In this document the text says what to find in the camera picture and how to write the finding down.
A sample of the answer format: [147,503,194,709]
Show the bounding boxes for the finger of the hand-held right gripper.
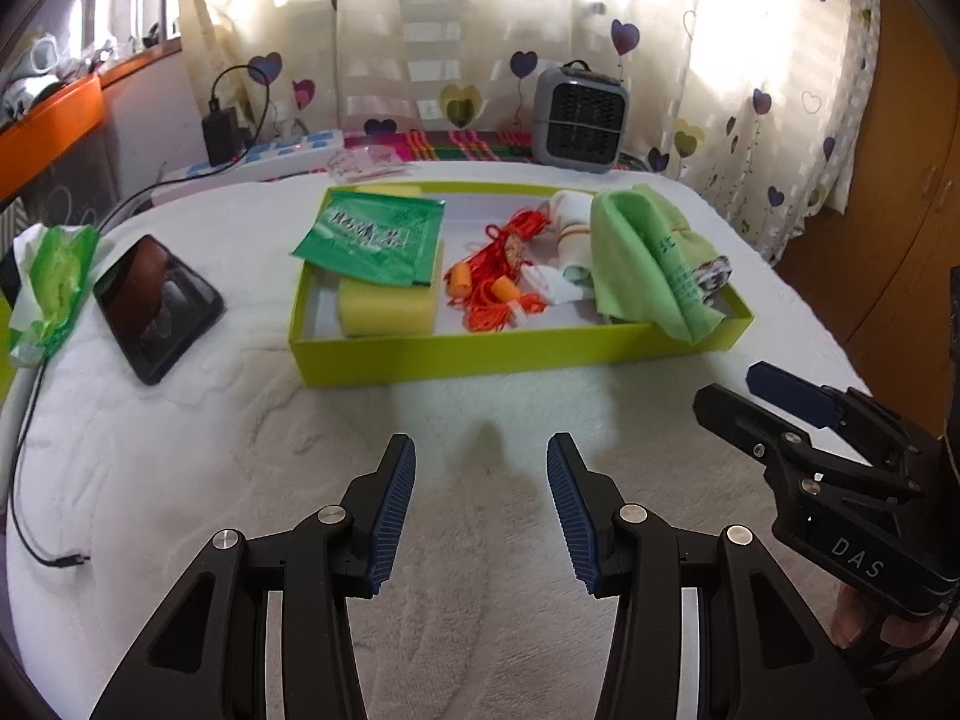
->
[748,361,938,458]
[691,382,818,477]

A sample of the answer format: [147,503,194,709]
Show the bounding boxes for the white banded sock roll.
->
[547,190,601,278]

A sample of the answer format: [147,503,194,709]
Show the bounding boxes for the green foil packet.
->
[291,190,449,287]

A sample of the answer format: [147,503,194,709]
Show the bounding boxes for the clear plastic packet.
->
[326,146,413,182]

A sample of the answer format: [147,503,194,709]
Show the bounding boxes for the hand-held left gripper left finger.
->
[90,433,416,720]

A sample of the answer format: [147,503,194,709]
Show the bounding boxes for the light green cloth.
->
[589,184,728,342]

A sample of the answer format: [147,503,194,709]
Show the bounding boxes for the green tissue pack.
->
[7,223,102,368]

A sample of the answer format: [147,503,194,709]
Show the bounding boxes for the yellow sponge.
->
[339,184,440,338]

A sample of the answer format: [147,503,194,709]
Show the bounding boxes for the red tassel mask ornament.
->
[444,210,552,335]

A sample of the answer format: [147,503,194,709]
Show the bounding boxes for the heart print curtain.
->
[176,0,882,263]

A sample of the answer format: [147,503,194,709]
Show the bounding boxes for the black charger adapter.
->
[202,109,252,166]

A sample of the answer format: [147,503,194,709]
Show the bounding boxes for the wooden cabinet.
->
[772,0,960,421]

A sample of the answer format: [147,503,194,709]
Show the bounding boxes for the white blue power strip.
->
[150,129,346,203]

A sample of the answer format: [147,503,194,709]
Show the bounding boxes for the plaid cloth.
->
[341,127,653,173]

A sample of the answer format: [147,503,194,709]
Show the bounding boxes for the black charger cable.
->
[7,66,275,569]

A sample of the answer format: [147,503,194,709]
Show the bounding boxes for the person's right hand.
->
[834,583,960,691]

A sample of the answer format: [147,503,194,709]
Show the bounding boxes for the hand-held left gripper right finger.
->
[546,431,875,720]

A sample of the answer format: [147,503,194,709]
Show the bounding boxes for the white crumpled cloths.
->
[0,34,98,121]

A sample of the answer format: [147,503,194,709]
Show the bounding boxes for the dark glass cabinet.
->
[0,120,125,241]

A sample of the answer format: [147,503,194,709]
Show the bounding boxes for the lime green cardboard box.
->
[289,180,753,389]

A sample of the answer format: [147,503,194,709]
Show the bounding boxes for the grey desktop fan heater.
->
[531,60,629,172]

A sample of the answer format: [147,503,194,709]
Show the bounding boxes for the black smartphone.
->
[91,234,226,387]

